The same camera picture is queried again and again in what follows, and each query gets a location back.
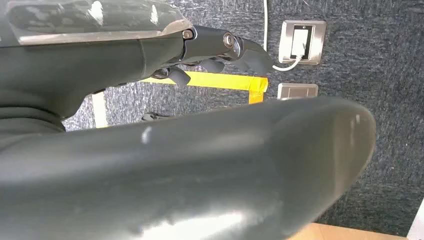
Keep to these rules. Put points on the closed steel floor socket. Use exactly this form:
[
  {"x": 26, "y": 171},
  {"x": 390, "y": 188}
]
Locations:
[{"x": 297, "y": 91}]

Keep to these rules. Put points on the long yellow floor tape strip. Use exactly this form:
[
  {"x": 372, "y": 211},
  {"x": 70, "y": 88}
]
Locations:
[{"x": 225, "y": 80}]

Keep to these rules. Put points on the white power plug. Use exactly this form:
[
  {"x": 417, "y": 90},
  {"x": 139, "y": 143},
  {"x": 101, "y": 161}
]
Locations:
[{"x": 299, "y": 41}]

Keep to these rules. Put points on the white floor tape strip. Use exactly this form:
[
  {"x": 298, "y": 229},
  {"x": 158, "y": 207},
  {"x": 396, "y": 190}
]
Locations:
[{"x": 100, "y": 111}]

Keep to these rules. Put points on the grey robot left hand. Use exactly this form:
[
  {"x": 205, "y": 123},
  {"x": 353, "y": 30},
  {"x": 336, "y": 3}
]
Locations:
[{"x": 205, "y": 172}]

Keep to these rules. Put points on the short yellow floor tape strip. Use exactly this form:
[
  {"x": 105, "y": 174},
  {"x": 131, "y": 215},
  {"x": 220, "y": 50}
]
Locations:
[{"x": 256, "y": 97}]

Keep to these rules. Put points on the steel floor socket with plug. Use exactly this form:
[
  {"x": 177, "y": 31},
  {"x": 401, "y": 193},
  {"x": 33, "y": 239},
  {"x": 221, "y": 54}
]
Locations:
[{"x": 285, "y": 41}]

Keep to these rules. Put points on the ribbed grey left arm sleeve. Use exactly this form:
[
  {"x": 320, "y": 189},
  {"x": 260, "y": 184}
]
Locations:
[{"x": 26, "y": 123}]

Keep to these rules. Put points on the white furniture edge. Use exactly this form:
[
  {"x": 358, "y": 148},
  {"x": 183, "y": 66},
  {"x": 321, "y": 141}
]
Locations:
[{"x": 417, "y": 223}]

